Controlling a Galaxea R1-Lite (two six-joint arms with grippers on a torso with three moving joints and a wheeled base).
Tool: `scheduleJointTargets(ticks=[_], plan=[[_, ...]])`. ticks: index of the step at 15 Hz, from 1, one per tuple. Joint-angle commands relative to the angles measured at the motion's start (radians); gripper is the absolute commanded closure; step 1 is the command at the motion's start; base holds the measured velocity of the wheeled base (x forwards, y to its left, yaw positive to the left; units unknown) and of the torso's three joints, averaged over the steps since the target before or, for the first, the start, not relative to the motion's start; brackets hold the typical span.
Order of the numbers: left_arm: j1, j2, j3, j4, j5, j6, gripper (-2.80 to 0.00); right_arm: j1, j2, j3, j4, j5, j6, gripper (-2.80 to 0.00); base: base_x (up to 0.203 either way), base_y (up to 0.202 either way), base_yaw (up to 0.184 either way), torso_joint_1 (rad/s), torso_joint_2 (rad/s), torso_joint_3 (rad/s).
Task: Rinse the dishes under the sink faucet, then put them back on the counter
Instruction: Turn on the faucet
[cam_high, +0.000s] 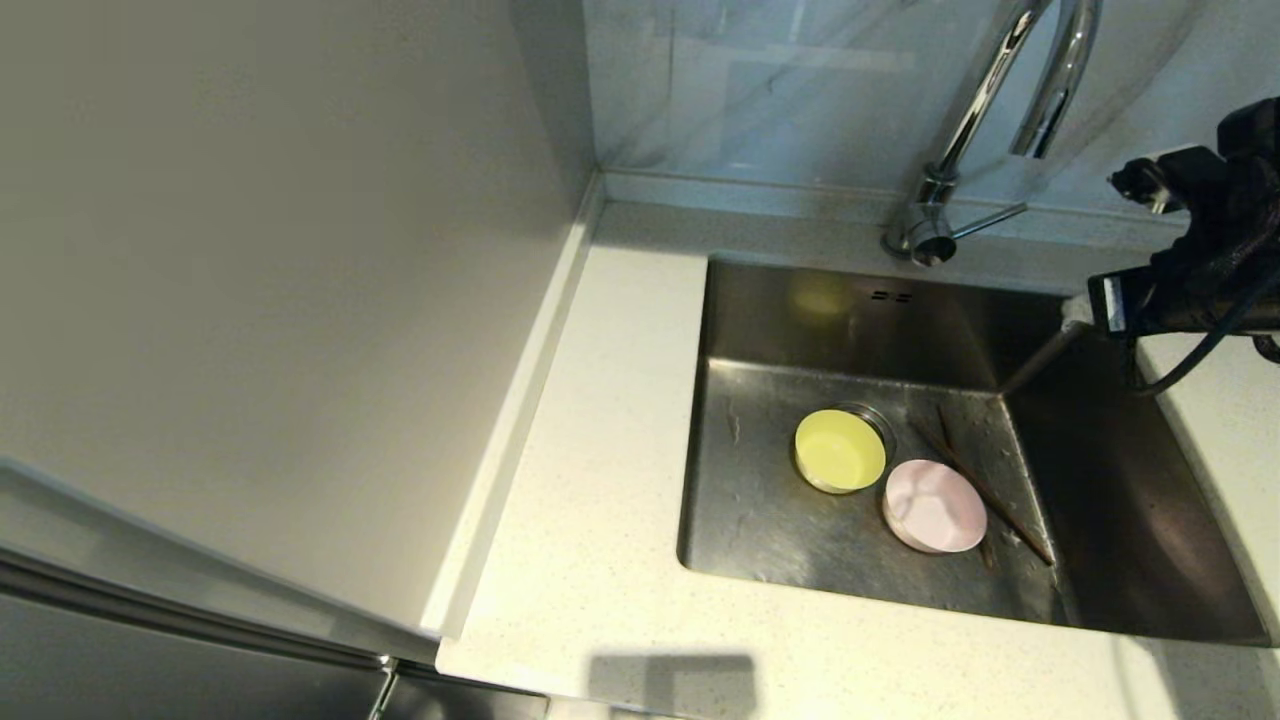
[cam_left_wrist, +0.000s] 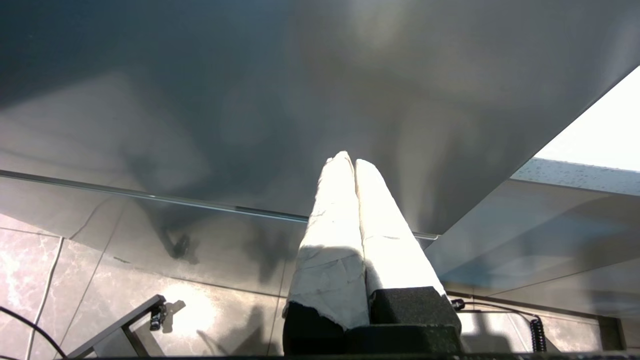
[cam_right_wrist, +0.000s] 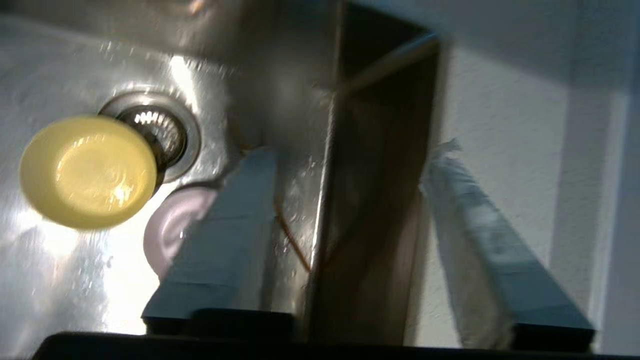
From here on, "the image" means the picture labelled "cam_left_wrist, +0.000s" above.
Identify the black metal frame bar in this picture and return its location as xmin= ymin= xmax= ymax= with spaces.
xmin=67 ymin=294 xmax=167 ymax=359

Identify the grey under-counter cabinet front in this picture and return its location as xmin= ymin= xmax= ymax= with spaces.
xmin=425 ymin=179 xmax=640 ymax=302

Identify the black coiled cable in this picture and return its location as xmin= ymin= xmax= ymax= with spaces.
xmin=528 ymin=314 xmax=547 ymax=354

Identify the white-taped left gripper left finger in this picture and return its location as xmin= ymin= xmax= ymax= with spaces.
xmin=282 ymin=150 xmax=372 ymax=357

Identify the grey tall cabinet door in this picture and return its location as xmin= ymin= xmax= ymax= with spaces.
xmin=0 ymin=0 xmax=640 ymax=237

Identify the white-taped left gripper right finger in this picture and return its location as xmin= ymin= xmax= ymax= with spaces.
xmin=350 ymin=158 xmax=464 ymax=354

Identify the thin black cable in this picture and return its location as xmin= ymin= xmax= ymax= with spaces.
xmin=0 ymin=305 xmax=69 ymax=359

